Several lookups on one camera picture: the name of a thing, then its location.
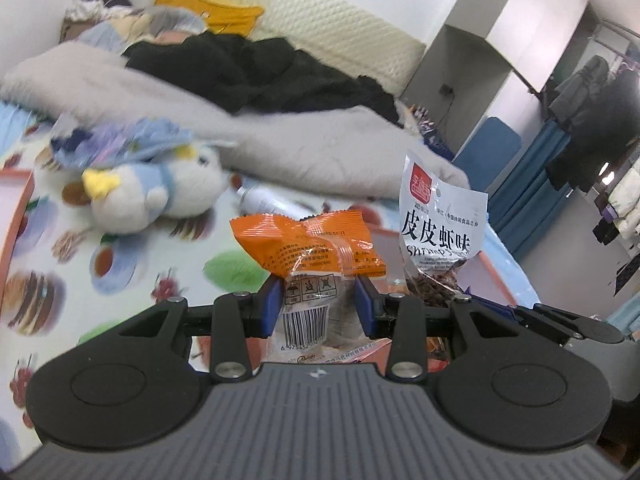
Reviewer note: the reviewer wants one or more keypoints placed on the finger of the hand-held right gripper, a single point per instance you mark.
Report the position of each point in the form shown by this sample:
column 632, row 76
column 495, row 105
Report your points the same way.
column 497, row 310

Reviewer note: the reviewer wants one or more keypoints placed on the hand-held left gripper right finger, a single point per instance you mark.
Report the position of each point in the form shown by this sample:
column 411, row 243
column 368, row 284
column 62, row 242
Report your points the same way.
column 364, row 310

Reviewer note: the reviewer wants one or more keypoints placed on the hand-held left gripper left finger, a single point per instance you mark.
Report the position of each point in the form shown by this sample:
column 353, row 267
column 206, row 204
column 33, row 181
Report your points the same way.
column 270, row 305

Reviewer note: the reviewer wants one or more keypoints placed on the pink cardboard box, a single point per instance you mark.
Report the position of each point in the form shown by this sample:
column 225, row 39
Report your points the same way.
column 492, row 272

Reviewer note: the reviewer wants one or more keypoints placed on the orange snack packet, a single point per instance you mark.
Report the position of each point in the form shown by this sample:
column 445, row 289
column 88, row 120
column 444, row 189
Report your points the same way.
column 310, row 245

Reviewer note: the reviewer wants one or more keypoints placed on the white red-label snack packet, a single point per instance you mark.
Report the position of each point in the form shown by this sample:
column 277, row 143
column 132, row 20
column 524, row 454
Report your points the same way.
column 440, row 220

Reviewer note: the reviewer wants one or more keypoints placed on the white bottle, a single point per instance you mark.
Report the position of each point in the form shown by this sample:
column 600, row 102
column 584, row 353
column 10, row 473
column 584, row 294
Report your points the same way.
column 270, row 200

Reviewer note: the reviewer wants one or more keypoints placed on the blue curtain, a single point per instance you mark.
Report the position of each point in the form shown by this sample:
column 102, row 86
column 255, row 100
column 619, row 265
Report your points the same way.
column 530, row 190

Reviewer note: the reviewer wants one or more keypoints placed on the food print bed sheet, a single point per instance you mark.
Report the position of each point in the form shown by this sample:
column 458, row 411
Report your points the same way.
column 150, row 260

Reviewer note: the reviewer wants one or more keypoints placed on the white hanging garment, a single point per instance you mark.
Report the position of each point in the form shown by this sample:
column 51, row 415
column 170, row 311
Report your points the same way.
column 627, row 200

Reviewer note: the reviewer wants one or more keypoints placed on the grey duvet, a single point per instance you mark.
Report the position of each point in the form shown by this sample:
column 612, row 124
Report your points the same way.
column 300, row 150

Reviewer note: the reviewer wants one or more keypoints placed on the blue chair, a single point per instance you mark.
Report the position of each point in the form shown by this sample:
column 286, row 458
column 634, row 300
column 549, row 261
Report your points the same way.
column 490, row 150

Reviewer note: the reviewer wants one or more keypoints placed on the white blue plush toy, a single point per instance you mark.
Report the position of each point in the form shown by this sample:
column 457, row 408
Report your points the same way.
column 150, row 195

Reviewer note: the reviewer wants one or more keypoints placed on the black hanging coat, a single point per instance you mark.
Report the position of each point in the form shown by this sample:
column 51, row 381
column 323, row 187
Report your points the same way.
column 600, row 145

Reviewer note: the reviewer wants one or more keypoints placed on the striped dark cloth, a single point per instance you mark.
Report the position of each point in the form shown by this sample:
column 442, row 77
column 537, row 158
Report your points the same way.
column 425, row 127

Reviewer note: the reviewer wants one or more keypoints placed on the blue plastic bag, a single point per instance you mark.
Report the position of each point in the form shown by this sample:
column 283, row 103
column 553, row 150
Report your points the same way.
column 125, row 140

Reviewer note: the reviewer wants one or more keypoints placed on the grey hanging jacket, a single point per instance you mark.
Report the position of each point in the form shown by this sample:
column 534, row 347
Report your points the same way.
column 580, row 90

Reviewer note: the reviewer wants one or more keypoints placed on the black blanket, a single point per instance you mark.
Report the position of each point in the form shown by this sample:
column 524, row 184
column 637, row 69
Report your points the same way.
column 250, row 70

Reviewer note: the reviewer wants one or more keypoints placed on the pink cardboard box lid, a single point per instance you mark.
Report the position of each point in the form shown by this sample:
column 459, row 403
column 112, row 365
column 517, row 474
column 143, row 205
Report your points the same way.
column 15, row 220

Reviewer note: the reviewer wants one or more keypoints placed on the cream padded headboard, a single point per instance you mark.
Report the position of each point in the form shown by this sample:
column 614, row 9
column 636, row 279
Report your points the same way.
column 325, row 25

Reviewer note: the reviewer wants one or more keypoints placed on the grey blue pillow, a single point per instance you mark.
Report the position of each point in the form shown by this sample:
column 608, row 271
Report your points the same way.
column 175, row 22

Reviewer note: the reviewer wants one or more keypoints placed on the yellow pillow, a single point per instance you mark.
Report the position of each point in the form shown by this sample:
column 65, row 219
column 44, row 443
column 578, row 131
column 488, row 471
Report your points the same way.
column 220, row 10

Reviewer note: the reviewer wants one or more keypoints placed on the light blue printed pillow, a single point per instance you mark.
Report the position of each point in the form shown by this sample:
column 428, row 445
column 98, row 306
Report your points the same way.
column 110, row 35

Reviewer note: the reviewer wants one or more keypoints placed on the brown cardboard box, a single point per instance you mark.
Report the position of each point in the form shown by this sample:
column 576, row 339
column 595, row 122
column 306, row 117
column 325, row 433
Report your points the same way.
column 75, row 30

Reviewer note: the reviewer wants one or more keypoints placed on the heap of clothes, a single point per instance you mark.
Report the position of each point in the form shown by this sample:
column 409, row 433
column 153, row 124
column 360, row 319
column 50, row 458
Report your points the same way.
column 100, row 2

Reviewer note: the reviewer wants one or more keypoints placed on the black wall socket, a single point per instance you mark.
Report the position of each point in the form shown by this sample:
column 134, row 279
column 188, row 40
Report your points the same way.
column 446, row 91

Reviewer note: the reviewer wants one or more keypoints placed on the metal clothes rail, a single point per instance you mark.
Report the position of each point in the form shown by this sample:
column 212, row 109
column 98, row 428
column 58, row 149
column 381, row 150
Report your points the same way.
column 617, row 35

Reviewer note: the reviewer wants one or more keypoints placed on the white grey wall cabinet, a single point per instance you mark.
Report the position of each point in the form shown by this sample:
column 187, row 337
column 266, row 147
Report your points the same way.
column 500, row 10

